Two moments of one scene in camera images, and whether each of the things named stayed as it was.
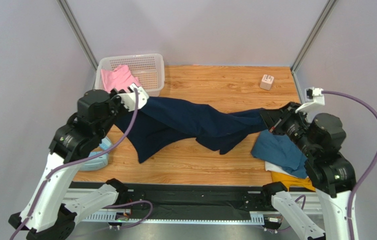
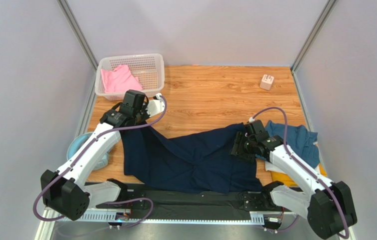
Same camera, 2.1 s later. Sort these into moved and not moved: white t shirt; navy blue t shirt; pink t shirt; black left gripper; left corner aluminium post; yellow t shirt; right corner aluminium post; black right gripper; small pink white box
Moved: black right gripper; navy blue t shirt; black left gripper
Not moved: pink t shirt; yellow t shirt; white t shirt; left corner aluminium post; right corner aluminium post; small pink white box
